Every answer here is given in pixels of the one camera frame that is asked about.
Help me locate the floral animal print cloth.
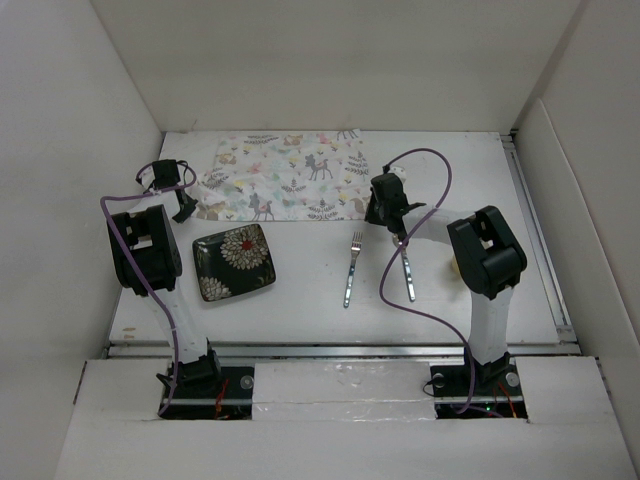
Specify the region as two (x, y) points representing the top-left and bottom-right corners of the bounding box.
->
(192, 130), (370, 222)

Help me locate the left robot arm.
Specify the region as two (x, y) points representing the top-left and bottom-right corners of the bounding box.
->
(100, 159), (223, 397)

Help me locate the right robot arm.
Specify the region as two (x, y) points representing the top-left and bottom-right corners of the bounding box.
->
(365, 173), (527, 394)

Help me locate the silver fork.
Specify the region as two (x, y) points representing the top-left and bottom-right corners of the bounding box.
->
(343, 232), (363, 308)

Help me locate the silver spoon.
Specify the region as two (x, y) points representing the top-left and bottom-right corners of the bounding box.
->
(392, 235), (416, 303)

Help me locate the black floral square plate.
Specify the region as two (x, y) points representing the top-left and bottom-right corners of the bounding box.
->
(192, 223), (276, 302)

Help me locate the yellow mug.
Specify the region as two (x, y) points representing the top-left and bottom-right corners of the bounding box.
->
(450, 256), (461, 277)

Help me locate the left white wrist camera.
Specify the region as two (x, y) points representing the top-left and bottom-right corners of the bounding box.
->
(135, 166), (155, 193)

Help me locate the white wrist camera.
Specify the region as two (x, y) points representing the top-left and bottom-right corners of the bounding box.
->
(135, 166), (155, 193)
(383, 165), (407, 182)

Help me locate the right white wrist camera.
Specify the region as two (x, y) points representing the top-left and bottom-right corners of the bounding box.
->
(383, 165), (407, 182)

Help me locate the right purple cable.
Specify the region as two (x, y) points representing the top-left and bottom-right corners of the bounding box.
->
(378, 148), (476, 415)

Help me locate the purple cable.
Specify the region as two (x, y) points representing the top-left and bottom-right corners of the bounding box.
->
(99, 162), (199, 416)
(378, 148), (476, 415)

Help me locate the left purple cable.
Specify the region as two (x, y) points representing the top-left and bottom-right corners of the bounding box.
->
(99, 162), (199, 416)

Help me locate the aluminium front rail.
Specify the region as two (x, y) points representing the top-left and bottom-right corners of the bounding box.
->
(102, 342), (582, 359)

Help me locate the aluminium rail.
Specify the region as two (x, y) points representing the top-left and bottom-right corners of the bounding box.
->
(500, 135), (578, 345)
(102, 342), (582, 359)

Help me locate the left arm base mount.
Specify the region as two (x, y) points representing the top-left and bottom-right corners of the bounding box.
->
(156, 351), (255, 421)

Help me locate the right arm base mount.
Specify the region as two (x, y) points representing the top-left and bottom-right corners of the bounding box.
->
(422, 353), (528, 420)

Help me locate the aluminium right side rail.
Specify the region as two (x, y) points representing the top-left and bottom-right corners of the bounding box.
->
(500, 135), (578, 345)

